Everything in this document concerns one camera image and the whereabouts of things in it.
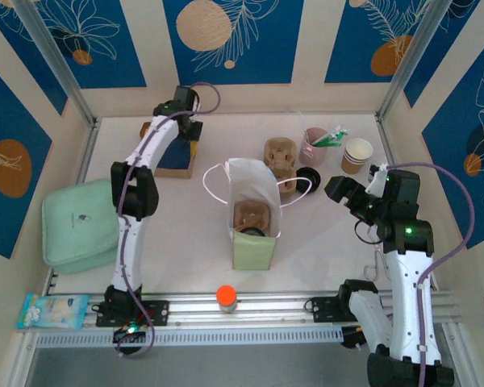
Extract stack of paper cups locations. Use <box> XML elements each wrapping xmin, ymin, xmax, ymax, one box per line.
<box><xmin>340</xmin><ymin>137</ymin><xmax>374</xmax><ymax>175</ymax></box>

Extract brown pulp cup carrier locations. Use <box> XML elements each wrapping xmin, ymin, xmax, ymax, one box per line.
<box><xmin>233</xmin><ymin>201</ymin><xmax>272</xmax><ymax>235</ymax></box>

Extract white green paper carrier bag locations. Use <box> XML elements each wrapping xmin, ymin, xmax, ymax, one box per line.
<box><xmin>202</xmin><ymin>157</ymin><xmax>312</xmax><ymax>271</ymax></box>

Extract pink holder cup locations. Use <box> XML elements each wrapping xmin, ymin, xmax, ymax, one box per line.
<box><xmin>299</xmin><ymin>127</ymin><xmax>328</xmax><ymax>166</ymax></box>

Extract metal tongs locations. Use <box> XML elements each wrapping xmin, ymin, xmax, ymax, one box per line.
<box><xmin>362</xmin><ymin>225</ymin><xmax>390</xmax><ymax>282</ymax></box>

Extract cardboard napkin tray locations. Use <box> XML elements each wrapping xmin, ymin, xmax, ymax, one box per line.
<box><xmin>140</xmin><ymin>121</ymin><xmax>199</xmax><ymax>180</ymax></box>

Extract black controller board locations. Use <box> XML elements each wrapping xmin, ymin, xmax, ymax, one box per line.
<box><xmin>340</xmin><ymin>325</ymin><xmax>366</xmax><ymax>351</ymax></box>
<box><xmin>111</xmin><ymin>326</ymin><xmax>148</xmax><ymax>356</ymax></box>

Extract orange capped bottle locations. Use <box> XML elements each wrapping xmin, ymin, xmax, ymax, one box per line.
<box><xmin>215</xmin><ymin>284</ymin><xmax>239</xmax><ymax>314</ymax></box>

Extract mint green zipped case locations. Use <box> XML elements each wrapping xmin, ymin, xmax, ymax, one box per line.
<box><xmin>41</xmin><ymin>178</ymin><xmax>124</xmax><ymax>276</ymax></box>

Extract blue wet wipes packet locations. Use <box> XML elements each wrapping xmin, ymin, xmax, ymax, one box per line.
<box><xmin>16</xmin><ymin>293</ymin><xmax>90</xmax><ymax>330</ymax></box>

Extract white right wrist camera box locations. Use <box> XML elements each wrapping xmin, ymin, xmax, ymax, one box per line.
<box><xmin>365</xmin><ymin>163</ymin><xmax>390</xmax><ymax>195</ymax></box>

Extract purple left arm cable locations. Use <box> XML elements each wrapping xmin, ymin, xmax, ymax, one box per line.
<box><xmin>115</xmin><ymin>82</ymin><xmax>222</xmax><ymax>358</ymax></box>

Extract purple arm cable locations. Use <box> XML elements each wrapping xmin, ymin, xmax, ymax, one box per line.
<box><xmin>386</xmin><ymin>161</ymin><xmax>476</xmax><ymax>387</ymax></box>
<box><xmin>115</xmin><ymin>82</ymin><xmax>222</xmax><ymax>358</ymax></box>

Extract aluminium side rail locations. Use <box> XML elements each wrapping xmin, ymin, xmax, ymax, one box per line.
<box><xmin>375</xmin><ymin>114</ymin><xmax>436</xmax><ymax>291</ymax></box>
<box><xmin>74</xmin><ymin>119</ymin><xmax>102</xmax><ymax>187</ymax></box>

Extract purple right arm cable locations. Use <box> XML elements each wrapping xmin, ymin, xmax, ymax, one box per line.
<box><xmin>386</xmin><ymin>161</ymin><xmax>476</xmax><ymax>387</ymax></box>

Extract aluminium frame post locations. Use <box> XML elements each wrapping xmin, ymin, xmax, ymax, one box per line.
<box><xmin>12</xmin><ymin>0</ymin><xmax>101</xmax><ymax>127</ymax></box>
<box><xmin>375</xmin><ymin>0</ymin><xmax>456</xmax><ymax>122</ymax></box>

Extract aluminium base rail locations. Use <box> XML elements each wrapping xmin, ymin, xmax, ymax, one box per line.
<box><xmin>40</xmin><ymin>289</ymin><xmax>463</xmax><ymax>328</ymax></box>

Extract white slotted cable duct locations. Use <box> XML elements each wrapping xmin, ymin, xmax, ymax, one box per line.
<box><xmin>35</xmin><ymin>325</ymin><xmax>344</xmax><ymax>350</ymax></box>

